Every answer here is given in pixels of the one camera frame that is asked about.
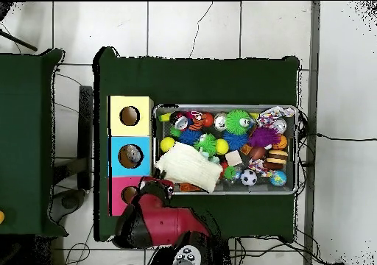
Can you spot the cream knitted cloth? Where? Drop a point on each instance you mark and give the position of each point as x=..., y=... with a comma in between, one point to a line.
x=188, y=166

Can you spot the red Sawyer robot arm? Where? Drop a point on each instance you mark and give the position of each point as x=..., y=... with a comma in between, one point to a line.
x=165, y=220

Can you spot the wooden box with three holes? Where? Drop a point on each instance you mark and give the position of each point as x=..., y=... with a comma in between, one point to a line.
x=141, y=123

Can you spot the clear mesh bin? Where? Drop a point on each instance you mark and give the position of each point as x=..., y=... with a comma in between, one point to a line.
x=265, y=190

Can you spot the yellow ball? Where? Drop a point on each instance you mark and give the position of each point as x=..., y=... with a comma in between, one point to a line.
x=168, y=144

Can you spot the green spiky ball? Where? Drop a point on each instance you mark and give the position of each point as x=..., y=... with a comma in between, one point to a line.
x=206, y=144
x=237, y=122

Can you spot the wooden cube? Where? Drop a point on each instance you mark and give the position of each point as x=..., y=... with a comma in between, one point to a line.
x=233, y=158

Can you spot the black stand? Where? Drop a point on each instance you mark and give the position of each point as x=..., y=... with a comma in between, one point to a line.
x=86, y=129

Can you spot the blue spiky ball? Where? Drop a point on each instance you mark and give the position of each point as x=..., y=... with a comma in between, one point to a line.
x=235, y=141

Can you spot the grey plastic base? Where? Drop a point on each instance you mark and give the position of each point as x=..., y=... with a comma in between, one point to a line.
x=69, y=201

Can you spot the small soccer ball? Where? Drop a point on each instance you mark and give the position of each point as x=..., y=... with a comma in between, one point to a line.
x=249, y=177

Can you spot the purple spiky ball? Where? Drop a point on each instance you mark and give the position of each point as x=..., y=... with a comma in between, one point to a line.
x=263, y=137

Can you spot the globe ball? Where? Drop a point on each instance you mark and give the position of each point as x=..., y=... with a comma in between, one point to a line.
x=278, y=178

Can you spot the burger toy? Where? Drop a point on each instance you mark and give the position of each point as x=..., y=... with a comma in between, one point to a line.
x=277, y=156

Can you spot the dark green side tablecloth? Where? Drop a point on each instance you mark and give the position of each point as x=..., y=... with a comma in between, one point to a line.
x=23, y=114

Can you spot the small yellow object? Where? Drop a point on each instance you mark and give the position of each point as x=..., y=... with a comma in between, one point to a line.
x=1, y=217

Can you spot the black rod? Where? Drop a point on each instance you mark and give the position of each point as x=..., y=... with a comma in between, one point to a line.
x=20, y=42

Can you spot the grey metal rail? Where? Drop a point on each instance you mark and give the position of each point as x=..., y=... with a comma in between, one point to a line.
x=314, y=70

